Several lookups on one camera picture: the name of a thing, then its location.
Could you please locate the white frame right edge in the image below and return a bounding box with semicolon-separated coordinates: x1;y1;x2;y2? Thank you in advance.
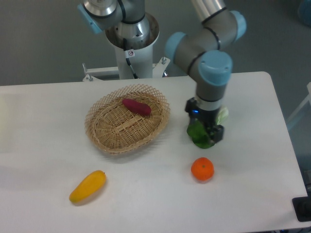
287;83;311;125

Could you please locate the woven wicker basket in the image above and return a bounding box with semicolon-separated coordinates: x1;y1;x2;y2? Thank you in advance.
85;84;170;154

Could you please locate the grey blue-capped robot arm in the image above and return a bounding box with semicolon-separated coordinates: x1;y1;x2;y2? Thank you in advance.
78;0;246;148

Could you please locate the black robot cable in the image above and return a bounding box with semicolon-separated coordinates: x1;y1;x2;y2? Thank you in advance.
122;38;139;80

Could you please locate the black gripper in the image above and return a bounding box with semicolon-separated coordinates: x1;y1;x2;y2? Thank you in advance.
185;97;225;143

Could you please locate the white metal base frame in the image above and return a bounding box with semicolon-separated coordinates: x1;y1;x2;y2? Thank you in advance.
82;56;171;82

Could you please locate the green bok choy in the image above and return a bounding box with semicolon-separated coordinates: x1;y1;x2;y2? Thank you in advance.
187;106;229;149

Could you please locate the black device at table edge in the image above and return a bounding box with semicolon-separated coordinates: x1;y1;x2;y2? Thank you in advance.
292;197;311;222

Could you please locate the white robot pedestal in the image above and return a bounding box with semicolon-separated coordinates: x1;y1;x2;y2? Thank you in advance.
105;13;159;80

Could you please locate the orange tangerine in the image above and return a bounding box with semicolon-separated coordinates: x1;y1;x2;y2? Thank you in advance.
190;157;214;182

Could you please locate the purple sweet potato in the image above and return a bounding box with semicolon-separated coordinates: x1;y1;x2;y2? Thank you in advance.
122;99;152;116

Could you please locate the yellow mango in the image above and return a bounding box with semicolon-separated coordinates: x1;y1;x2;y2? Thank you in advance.
69;170;106;203

